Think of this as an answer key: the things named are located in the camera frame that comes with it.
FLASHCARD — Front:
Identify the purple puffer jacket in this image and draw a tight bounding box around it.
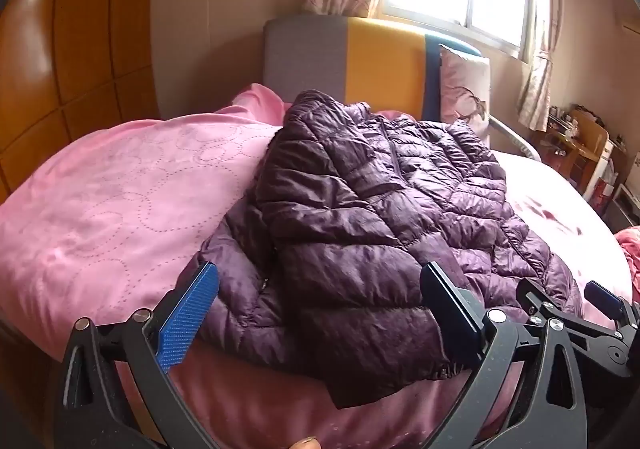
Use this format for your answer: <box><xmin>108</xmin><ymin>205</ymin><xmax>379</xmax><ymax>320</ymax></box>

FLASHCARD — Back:
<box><xmin>198</xmin><ymin>90</ymin><xmax>582</xmax><ymax>408</ymax></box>

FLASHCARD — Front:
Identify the person's hand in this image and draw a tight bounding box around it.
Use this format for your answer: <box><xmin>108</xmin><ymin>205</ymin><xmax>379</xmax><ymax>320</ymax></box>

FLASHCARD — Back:
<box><xmin>288</xmin><ymin>436</ymin><xmax>321</xmax><ymax>449</ymax></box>

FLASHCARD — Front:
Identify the pink bed duvet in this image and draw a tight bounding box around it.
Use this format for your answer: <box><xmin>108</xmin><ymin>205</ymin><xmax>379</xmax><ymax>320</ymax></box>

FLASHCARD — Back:
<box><xmin>0</xmin><ymin>82</ymin><xmax>636</xmax><ymax>449</ymax></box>

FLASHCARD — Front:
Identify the wooden side shelf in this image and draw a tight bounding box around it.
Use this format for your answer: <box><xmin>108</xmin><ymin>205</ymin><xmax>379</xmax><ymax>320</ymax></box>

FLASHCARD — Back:
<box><xmin>534</xmin><ymin>105</ymin><xmax>613</xmax><ymax>200</ymax></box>

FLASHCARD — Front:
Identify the right pink curtain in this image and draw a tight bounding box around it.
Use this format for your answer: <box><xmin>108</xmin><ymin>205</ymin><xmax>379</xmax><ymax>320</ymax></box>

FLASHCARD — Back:
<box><xmin>518</xmin><ymin>0</ymin><xmax>563</xmax><ymax>131</ymax></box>

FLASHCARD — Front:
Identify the deer print pillow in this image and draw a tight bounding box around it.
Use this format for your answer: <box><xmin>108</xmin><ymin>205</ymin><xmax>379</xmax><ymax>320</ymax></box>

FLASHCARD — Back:
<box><xmin>439</xmin><ymin>45</ymin><xmax>490</xmax><ymax>146</ymax></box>

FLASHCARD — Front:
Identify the grey yellow blue headboard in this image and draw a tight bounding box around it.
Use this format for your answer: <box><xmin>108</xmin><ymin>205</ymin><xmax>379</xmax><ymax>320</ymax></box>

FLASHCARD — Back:
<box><xmin>262</xmin><ymin>14</ymin><xmax>480</xmax><ymax>122</ymax></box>

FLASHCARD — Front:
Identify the wooden wardrobe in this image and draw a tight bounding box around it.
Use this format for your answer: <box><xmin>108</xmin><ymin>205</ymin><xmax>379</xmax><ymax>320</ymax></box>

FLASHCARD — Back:
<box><xmin>1</xmin><ymin>0</ymin><xmax>160</xmax><ymax>198</ymax></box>

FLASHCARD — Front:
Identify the grey metal bed rail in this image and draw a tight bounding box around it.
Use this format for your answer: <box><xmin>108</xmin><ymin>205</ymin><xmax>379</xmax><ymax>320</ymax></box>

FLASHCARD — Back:
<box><xmin>489</xmin><ymin>115</ymin><xmax>541</xmax><ymax>162</ymax></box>

